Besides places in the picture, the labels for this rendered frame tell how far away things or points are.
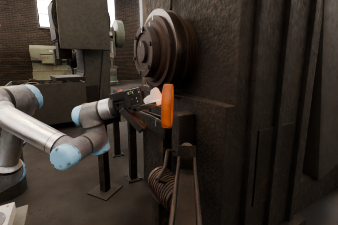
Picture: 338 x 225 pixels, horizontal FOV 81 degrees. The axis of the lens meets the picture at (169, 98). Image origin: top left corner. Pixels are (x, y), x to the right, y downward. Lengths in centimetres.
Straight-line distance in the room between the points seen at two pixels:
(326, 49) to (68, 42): 327
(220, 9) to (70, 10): 300
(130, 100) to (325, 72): 118
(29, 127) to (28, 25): 1050
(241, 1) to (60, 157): 85
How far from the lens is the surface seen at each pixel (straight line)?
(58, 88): 345
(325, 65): 150
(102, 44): 379
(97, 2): 389
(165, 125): 67
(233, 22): 94
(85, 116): 77
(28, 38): 1116
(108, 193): 186
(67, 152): 67
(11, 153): 115
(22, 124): 80
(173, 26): 103
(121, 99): 73
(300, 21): 126
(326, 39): 148
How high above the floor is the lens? 106
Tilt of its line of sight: 10 degrees down
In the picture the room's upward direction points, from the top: straight up
